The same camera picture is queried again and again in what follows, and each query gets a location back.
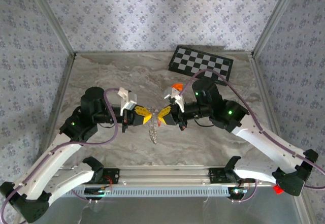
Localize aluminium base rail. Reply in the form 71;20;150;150
58;165;280;187

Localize grey slotted cable duct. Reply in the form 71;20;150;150
50;186;230;198

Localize grey metal panel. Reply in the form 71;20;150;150
38;197;304;224

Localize aluminium table side rail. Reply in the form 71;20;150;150
49;53;77;138
250;55;282;138

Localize aluminium frame post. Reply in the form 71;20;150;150
25;0;77;57
252;0;302;57

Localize small circuit board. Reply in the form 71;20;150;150
84;187;113;197
229;187;248;200

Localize black grey checkerboard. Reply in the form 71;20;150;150
168;45;234;87

